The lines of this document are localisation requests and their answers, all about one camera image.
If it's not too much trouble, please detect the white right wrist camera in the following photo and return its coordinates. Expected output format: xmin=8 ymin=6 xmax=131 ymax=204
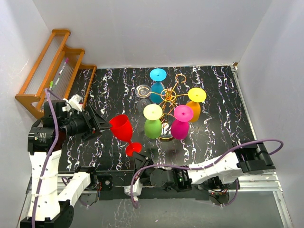
xmin=124 ymin=182 xmax=143 ymax=201

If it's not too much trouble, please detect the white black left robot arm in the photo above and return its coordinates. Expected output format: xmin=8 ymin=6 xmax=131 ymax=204
xmin=19 ymin=99 xmax=111 ymax=228

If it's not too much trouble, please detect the wooden tiered shelf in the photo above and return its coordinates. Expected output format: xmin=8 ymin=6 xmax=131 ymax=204
xmin=15 ymin=28 xmax=97 ymax=118

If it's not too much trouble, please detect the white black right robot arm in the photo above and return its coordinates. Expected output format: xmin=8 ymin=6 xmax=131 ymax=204
xmin=125 ymin=140 xmax=276 ymax=196

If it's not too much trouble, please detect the yellow orange wine glass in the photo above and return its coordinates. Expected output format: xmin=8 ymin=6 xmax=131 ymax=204
xmin=186 ymin=87 xmax=207 ymax=122

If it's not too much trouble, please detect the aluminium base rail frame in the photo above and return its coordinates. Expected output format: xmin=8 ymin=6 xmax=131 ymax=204
xmin=20 ymin=164 xmax=281 ymax=228

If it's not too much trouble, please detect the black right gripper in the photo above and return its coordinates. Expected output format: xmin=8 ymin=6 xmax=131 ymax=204
xmin=132 ymin=152 xmax=156 ymax=185

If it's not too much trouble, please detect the green cap marker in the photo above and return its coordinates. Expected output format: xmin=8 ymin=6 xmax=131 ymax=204
xmin=49 ymin=80 xmax=58 ymax=91

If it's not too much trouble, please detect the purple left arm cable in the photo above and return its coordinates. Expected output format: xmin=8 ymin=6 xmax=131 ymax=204
xmin=30 ymin=88 xmax=69 ymax=228

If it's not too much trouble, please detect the gold wire glass rack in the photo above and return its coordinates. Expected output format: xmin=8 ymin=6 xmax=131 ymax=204
xmin=151 ymin=74 xmax=187 ymax=141

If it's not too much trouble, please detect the purple cap marker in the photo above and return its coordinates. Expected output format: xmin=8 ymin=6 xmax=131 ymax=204
xmin=58 ymin=57 xmax=69 ymax=76

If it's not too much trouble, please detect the red wine glass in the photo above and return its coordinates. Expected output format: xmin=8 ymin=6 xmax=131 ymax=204
xmin=110 ymin=114 xmax=142 ymax=156

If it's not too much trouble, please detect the clear wine glass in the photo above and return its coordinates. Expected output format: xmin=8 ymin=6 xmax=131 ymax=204
xmin=135 ymin=85 xmax=151 ymax=115

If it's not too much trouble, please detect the blue wine glass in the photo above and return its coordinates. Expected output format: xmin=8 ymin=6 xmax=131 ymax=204
xmin=150 ymin=68 xmax=167 ymax=104

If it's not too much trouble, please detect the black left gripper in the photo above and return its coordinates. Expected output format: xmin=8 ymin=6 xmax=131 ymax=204
xmin=61 ymin=104 xmax=112 ymax=141

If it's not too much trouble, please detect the green wine glass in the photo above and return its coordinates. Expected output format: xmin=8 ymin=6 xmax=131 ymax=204
xmin=143 ymin=104 xmax=163 ymax=139

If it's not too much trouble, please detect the magenta wine glass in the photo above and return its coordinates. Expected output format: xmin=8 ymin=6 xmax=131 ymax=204
xmin=171 ymin=105 xmax=193 ymax=140

